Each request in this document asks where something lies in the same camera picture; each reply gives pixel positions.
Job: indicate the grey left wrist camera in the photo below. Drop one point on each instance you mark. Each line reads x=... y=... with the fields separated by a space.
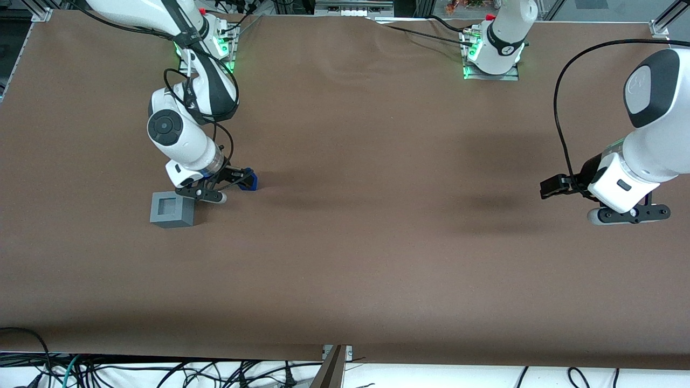
x=628 y=214

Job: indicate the dark frame beam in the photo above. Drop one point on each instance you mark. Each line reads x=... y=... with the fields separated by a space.
x=330 y=372

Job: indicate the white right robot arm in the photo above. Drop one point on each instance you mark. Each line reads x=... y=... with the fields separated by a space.
x=178 y=129

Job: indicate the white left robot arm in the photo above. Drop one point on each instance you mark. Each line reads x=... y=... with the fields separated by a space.
x=655 y=145

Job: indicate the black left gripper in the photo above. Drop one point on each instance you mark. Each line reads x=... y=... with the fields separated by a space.
x=587 y=171

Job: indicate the blue plastic part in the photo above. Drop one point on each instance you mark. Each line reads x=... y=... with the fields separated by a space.
x=251 y=185

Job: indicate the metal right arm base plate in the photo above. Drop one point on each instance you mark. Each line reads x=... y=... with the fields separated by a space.
x=230 y=54

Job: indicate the gray square base block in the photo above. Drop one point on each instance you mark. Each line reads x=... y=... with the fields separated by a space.
x=170 y=213

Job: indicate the white connector box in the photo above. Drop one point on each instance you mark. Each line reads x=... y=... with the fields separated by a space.
x=353 y=8

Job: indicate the small metal edge bracket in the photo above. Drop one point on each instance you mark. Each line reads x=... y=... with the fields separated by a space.
x=347 y=352

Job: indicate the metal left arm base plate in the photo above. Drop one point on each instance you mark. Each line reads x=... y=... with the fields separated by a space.
x=512 y=73

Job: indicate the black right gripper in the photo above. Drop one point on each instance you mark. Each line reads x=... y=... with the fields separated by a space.
x=230 y=174

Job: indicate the metal corner rail bracket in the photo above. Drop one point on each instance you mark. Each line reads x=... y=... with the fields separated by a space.
x=42 y=12
x=666 y=21

